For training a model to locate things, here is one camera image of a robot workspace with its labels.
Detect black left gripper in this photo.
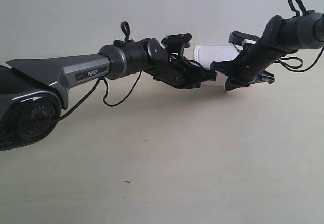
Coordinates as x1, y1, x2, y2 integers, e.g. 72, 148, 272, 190
146, 57, 217, 89

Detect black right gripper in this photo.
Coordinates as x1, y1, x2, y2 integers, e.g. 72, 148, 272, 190
210, 41, 281, 91

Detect white lidded plastic container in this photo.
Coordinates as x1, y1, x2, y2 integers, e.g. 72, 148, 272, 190
193, 44, 240, 91

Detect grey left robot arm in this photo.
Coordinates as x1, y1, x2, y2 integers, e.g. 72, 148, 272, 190
1, 38, 216, 151

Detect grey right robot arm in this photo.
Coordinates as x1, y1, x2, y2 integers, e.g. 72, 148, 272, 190
210, 10, 323, 91

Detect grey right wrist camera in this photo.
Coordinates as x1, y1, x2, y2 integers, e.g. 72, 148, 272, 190
228, 31, 260, 46

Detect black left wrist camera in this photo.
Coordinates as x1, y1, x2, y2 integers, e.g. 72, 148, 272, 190
161, 33, 192, 56

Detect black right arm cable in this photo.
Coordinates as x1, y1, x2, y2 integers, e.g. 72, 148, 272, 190
277, 0, 324, 72

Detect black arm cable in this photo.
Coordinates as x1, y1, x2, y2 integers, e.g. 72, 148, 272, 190
277, 0, 324, 72
0, 59, 200, 148

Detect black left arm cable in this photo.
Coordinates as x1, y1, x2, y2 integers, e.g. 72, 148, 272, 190
0, 59, 200, 148

